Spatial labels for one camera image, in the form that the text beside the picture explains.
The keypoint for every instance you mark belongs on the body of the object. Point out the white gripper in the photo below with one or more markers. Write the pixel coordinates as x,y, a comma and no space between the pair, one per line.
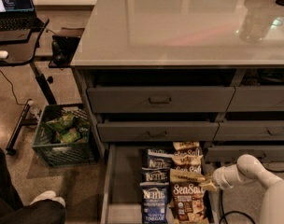
220,176

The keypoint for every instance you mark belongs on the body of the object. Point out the brown sea salt bag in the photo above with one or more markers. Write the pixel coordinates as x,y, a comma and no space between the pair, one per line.
188,196
188,160

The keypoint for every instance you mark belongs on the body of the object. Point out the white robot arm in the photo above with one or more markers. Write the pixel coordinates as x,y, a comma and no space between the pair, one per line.
249,169

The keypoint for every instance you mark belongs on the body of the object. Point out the rear brown chip bag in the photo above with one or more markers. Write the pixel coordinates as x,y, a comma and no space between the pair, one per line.
185,145

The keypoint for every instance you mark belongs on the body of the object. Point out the front blue Kettle bag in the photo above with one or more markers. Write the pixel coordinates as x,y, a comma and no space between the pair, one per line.
154,202

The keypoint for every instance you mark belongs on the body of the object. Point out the blue kettle bag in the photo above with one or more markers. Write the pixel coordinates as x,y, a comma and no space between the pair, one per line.
154,202
155,175
158,160

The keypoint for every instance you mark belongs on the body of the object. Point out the middle right grey drawer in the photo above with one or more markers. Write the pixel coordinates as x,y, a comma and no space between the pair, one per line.
263,130

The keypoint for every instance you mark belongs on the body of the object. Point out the rear blue Kettle bag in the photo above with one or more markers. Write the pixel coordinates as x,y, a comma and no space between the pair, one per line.
158,160

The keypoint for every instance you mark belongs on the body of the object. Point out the middle blue Kettle bag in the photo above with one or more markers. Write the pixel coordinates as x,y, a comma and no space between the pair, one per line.
155,175

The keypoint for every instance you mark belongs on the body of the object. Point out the bottom right grey drawer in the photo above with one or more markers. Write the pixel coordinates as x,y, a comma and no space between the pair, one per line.
230,154

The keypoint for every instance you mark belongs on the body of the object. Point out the middle left grey drawer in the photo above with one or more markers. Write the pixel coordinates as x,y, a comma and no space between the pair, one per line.
145,131

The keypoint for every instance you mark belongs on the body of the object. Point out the open bottom grey drawer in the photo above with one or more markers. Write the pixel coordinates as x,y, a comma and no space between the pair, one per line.
122,202

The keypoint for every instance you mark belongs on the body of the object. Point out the top right grey drawer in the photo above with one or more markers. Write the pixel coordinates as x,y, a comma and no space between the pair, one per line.
257,98

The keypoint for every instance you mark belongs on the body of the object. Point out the top left grey drawer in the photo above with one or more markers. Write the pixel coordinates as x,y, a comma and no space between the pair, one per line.
159,99

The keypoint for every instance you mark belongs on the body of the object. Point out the black device beside counter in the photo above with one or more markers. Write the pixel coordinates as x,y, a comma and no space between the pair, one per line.
64,45

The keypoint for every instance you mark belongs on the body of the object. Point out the green snack bags in crate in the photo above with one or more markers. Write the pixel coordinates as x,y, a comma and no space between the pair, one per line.
68,128

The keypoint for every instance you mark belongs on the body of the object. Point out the dark green plastic crate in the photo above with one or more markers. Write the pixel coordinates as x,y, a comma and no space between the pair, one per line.
57,154

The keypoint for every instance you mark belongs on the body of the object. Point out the white shoe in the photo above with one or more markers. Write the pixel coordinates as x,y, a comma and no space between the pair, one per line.
48,197

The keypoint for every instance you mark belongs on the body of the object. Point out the person's dark trouser leg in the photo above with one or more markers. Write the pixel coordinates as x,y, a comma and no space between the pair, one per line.
13,211

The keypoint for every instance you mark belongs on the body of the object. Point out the black laptop stand table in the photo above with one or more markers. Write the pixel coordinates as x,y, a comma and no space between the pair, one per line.
20,54

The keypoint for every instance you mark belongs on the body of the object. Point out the open laptop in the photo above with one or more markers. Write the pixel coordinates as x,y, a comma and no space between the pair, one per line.
16,15

